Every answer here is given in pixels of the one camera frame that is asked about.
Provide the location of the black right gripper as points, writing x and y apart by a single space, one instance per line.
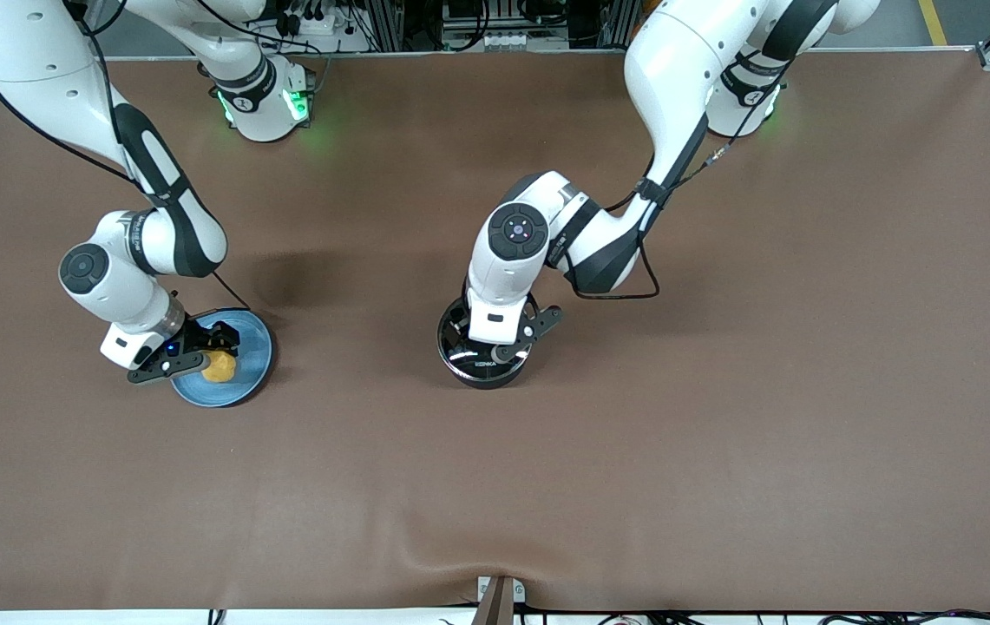
196 333

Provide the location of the yellow potato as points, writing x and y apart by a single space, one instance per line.
219 370

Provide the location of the glass lid with blue knob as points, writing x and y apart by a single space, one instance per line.
458 351

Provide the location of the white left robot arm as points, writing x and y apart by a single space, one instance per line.
677 61

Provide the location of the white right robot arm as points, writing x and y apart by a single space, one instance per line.
43 52

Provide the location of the blue plate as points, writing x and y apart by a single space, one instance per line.
247 365

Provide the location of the brown table mat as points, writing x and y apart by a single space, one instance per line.
633 477

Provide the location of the metal table edge clamp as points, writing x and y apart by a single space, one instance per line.
499 599

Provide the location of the white power strip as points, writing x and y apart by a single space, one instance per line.
312 22

